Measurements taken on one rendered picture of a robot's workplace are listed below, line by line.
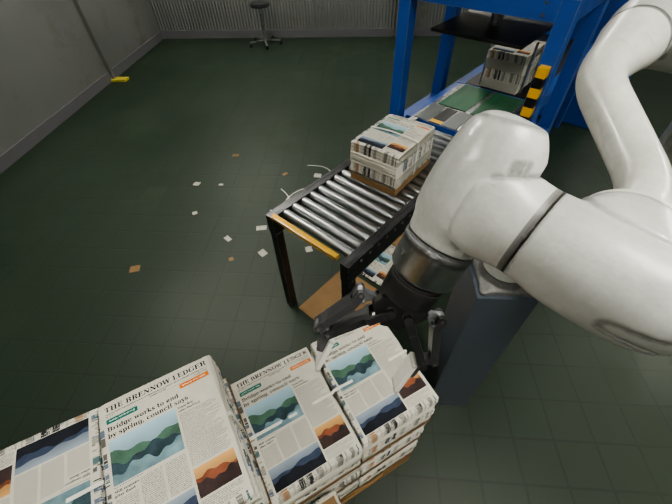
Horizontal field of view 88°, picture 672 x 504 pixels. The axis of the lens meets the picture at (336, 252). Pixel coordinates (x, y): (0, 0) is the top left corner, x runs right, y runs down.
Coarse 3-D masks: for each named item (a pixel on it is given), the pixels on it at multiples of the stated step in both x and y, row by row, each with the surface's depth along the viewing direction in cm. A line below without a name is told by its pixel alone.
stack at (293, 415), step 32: (352, 352) 122; (384, 352) 122; (256, 384) 115; (288, 384) 115; (320, 384) 115; (352, 384) 114; (384, 384) 114; (416, 384) 114; (256, 416) 108; (288, 416) 108; (320, 416) 108; (352, 416) 107; (384, 416) 107; (416, 416) 112; (256, 448) 102; (288, 448) 102; (320, 448) 102; (352, 448) 102; (288, 480) 97; (320, 480) 101; (352, 480) 130
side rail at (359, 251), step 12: (408, 204) 179; (396, 216) 173; (408, 216) 176; (384, 228) 167; (396, 228) 171; (372, 240) 162; (384, 240) 167; (360, 252) 157; (372, 252) 163; (348, 264) 153; (360, 264) 159; (348, 276) 155
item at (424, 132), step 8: (384, 120) 191; (392, 120) 191; (400, 120) 191; (408, 120) 190; (392, 128) 186; (400, 128) 185; (408, 128) 184; (416, 128) 184; (424, 128) 184; (432, 128) 184; (416, 136) 179; (424, 136) 179; (432, 136) 188; (424, 144) 184; (424, 152) 188; (424, 160) 193
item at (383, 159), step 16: (352, 144) 179; (368, 144) 175; (384, 144) 174; (400, 144) 174; (352, 160) 185; (368, 160) 178; (384, 160) 172; (400, 160) 169; (368, 176) 184; (384, 176) 177; (400, 176) 176
